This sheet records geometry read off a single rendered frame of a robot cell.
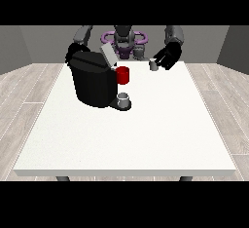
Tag black coffee machine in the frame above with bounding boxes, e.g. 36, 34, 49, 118
67, 50, 132, 111

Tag small grey cup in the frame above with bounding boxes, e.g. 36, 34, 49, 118
117, 92, 130, 108

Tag pale grey machine lid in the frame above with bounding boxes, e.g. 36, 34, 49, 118
99, 42, 119, 67

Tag small grey coffee pod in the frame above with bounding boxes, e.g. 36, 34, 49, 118
149, 58, 160, 72

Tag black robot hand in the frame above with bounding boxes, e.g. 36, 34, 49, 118
153, 41, 183, 71
64, 42, 91, 64

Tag grey robot trunk purple rings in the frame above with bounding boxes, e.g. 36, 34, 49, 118
100, 25, 149, 60

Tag red pod holder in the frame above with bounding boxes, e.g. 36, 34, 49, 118
116, 65, 130, 86

